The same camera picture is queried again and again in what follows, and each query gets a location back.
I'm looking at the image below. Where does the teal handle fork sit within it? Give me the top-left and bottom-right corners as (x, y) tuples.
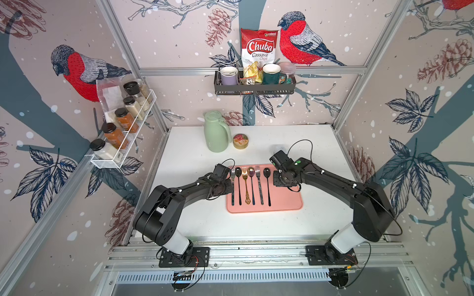
(230, 168), (236, 206)

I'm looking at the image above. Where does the black spoon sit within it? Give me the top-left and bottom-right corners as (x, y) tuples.
(264, 168), (272, 207)
(235, 167), (242, 205)

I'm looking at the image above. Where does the grey marble handle fork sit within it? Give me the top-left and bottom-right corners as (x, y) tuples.
(256, 165), (264, 205)

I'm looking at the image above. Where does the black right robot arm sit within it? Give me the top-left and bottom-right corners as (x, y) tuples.
(270, 150), (396, 261)

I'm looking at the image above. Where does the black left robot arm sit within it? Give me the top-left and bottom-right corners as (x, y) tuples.
(133, 164), (233, 255)

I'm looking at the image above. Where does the pink plastic tray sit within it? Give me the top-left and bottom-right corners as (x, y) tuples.
(226, 164), (303, 214)

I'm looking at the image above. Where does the round red yellow tin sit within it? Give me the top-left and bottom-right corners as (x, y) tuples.
(233, 134), (249, 150)

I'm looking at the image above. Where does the green thermos jug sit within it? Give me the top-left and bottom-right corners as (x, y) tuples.
(204, 111), (233, 153)

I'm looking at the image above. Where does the dark green mug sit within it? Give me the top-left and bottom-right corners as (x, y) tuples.
(262, 64), (288, 85)

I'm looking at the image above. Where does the small snack packet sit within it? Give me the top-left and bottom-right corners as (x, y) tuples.
(239, 76), (256, 85)

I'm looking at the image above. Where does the pink lidded plastic container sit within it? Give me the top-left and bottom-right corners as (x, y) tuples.
(279, 62), (296, 84)

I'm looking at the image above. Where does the purple mug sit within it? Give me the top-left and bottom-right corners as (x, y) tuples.
(219, 66), (239, 86)

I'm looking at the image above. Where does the orange spice jar middle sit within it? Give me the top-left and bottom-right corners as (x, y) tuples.
(114, 107), (139, 133)

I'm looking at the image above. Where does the orange spice jar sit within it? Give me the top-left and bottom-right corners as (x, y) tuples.
(114, 107), (139, 133)
(101, 122), (129, 150)

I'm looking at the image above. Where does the orange spice jar front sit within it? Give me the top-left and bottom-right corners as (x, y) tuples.
(101, 122), (129, 150)

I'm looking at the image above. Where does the clear acrylic spice rack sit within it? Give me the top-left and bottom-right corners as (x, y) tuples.
(90, 90), (157, 170)

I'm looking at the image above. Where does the beige spice jar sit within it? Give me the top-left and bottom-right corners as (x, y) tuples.
(123, 96), (145, 121)

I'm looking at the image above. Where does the white powder spice jar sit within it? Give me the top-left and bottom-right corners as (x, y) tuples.
(90, 139), (118, 160)

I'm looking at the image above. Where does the Chuba cassava chips bag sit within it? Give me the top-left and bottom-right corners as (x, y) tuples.
(241, 29), (278, 69)

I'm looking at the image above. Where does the black lid spice jar rear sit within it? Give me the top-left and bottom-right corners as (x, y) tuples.
(123, 81), (150, 111)

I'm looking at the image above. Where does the clear plastic bag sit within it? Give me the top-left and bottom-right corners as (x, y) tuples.
(96, 75), (126, 122)

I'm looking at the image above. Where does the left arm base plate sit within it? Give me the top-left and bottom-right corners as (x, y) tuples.
(156, 247), (211, 268)

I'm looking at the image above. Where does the black wire wall shelf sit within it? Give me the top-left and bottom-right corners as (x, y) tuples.
(214, 71), (296, 96)

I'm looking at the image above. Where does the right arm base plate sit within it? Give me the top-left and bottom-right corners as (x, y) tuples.
(305, 245), (359, 266)

